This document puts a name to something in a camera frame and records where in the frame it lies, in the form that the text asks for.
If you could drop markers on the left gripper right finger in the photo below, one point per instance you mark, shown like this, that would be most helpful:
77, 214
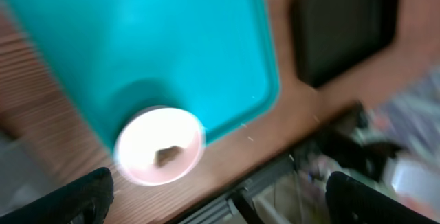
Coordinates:
350, 201

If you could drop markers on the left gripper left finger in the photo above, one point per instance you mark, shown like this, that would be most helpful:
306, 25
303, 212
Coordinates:
89, 196

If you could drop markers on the brown food scrap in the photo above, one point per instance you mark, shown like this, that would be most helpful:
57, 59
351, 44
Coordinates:
166, 155

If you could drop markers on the small white dish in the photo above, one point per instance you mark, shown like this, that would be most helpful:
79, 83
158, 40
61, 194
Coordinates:
153, 129

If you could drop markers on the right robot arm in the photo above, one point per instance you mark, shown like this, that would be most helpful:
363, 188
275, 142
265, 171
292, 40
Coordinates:
380, 182

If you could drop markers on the teal plastic serving tray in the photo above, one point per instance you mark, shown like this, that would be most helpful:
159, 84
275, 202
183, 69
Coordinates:
114, 58

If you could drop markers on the black rectangular tray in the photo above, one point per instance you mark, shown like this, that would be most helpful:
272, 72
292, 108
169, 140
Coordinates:
332, 36

